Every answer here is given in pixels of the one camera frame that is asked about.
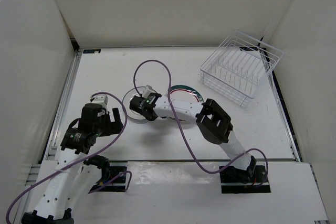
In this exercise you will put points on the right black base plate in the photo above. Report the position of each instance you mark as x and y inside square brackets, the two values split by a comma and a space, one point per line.
[231, 183]

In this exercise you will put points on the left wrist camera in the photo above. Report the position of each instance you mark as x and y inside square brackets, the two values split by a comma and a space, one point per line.
[101, 99]

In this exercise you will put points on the teal rimmed white plate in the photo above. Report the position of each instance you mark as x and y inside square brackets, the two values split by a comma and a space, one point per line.
[189, 93]

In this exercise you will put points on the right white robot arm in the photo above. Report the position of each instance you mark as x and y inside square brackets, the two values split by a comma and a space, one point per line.
[213, 122]

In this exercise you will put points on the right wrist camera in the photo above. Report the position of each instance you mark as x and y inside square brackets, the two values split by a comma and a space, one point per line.
[147, 91]

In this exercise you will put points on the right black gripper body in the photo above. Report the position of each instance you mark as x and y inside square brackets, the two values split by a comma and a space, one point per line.
[150, 119]

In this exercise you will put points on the white wire dish rack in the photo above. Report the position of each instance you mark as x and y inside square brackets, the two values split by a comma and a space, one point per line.
[236, 74]

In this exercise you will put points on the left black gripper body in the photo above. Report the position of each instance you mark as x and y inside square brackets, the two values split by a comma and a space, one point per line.
[105, 127]

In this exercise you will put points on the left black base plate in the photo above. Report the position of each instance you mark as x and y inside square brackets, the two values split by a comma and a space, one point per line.
[115, 182]

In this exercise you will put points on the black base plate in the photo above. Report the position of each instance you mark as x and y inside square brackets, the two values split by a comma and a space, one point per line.
[231, 183]
[115, 182]

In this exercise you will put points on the aluminium rail frame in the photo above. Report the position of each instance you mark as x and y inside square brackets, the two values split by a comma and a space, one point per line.
[49, 152]

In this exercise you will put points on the black label sticker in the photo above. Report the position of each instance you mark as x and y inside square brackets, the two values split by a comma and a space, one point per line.
[252, 48]
[91, 51]

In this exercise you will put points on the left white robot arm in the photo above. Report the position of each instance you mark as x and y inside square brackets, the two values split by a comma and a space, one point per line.
[77, 170]

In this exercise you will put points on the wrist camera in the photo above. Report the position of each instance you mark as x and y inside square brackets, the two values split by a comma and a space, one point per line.
[147, 91]
[101, 99]

